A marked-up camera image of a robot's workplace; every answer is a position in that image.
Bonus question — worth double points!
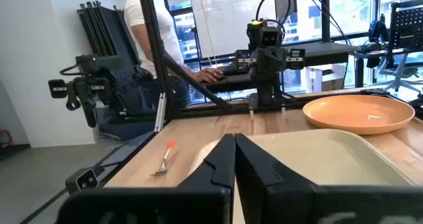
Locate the silver aluminium bracket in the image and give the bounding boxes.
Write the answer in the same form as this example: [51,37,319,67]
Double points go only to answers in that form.
[153,92,167,133]

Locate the person's hand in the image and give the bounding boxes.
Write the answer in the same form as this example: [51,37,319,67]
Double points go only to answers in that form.
[192,67,224,84]

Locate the black camera cable loop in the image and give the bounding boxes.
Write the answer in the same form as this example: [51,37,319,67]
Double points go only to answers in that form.
[255,0,292,32]

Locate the black diagonal frame brace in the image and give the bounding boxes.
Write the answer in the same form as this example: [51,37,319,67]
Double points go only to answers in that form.
[163,53,233,112]

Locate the small table-level camera box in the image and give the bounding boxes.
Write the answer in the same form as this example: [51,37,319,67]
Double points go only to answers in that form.
[65,167,100,196]

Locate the person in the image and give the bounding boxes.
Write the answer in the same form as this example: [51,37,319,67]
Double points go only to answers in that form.
[124,0,225,110]

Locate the orange-handled metal fork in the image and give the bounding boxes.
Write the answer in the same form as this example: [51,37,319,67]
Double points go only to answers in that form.
[150,139,176,177]

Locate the orange plastic plate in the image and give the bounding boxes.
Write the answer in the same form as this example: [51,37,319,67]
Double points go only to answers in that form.
[302,94,416,136]

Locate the black standing desk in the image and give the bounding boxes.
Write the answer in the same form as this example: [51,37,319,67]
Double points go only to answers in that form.
[201,41,362,93]

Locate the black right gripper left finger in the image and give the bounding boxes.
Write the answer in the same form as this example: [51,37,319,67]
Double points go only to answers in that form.
[178,133,236,189]

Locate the red object on floor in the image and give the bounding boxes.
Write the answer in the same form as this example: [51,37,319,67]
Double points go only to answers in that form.
[0,129,14,149]

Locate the black monitor stand pole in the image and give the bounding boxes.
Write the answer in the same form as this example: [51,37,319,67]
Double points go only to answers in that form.
[315,0,333,44]

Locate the black frame upright post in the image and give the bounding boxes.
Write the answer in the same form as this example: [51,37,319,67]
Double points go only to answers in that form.
[136,0,176,121]

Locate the white cardboard box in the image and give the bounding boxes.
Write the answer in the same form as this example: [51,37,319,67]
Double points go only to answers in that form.
[305,63,347,93]

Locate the dark blue fabric bag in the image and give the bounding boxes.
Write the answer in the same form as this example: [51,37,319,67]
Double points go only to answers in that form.
[94,65,160,142]

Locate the bundle of black stands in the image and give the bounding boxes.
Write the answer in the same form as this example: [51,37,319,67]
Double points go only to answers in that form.
[77,0,141,67]

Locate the large office window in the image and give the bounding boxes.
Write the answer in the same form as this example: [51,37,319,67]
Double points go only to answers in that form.
[163,0,423,104]

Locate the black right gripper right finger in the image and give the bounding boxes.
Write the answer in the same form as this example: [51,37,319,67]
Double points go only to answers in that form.
[235,133,319,224]

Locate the black mesh office chair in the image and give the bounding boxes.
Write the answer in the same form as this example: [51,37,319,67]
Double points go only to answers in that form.
[377,0,423,93]

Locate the yellow hanging cord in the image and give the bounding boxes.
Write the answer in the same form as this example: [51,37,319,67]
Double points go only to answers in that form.
[197,0,219,68]

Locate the white whiteboard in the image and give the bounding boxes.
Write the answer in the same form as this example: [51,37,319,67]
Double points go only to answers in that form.
[190,0,298,60]

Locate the beige plastic tray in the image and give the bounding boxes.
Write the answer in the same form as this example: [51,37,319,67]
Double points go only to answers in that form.
[187,128,414,187]

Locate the black frame base rail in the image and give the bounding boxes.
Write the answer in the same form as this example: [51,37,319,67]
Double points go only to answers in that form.
[174,88,393,120]

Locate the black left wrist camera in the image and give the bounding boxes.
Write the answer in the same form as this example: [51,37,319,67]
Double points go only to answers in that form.
[246,19,283,50]

